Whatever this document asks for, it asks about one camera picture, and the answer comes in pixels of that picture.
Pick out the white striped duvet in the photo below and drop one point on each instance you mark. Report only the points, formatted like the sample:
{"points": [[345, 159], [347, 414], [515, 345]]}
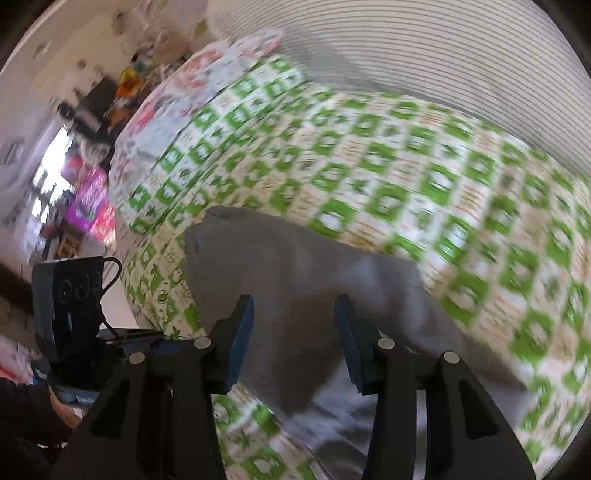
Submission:
{"points": [[415, 55]]}

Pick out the green patterned bed blanket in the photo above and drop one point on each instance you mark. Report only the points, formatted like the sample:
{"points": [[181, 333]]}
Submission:
{"points": [[392, 184]]}

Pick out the floral pillow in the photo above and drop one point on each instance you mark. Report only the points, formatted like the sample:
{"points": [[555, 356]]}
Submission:
{"points": [[184, 101]]}

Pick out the grey pants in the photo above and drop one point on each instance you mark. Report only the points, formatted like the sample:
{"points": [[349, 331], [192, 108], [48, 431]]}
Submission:
{"points": [[286, 295]]}

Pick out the pink boxes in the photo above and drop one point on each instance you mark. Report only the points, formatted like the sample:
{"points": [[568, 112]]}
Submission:
{"points": [[92, 203]]}

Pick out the colourful toy clutter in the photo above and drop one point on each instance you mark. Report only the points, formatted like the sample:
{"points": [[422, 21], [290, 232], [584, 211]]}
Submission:
{"points": [[131, 78]]}

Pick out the person's left forearm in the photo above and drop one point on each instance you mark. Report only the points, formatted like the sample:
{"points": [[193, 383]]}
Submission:
{"points": [[27, 420]]}

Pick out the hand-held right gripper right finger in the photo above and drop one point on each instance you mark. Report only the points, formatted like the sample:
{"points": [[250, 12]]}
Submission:
{"points": [[352, 344]]}

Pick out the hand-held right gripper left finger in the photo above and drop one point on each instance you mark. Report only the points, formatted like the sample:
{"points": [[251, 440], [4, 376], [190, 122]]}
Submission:
{"points": [[240, 344]]}

